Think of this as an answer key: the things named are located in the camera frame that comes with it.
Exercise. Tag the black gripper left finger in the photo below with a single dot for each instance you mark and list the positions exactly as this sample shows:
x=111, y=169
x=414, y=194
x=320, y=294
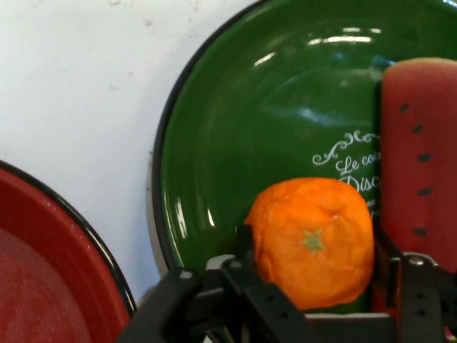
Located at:
x=228, y=296

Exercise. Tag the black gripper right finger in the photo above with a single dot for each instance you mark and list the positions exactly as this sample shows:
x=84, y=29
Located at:
x=421, y=303

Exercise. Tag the orange toy tangerine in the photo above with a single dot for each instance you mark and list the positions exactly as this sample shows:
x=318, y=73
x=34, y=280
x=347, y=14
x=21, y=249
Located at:
x=314, y=243

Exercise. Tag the toy watermelon slice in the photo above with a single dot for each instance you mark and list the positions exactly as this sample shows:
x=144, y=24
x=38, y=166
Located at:
x=421, y=150

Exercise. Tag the green enamel plate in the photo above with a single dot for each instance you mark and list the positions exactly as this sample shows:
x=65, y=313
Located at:
x=257, y=118

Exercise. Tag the red enamel plate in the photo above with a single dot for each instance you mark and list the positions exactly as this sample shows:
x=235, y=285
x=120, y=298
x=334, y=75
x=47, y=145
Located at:
x=43, y=278

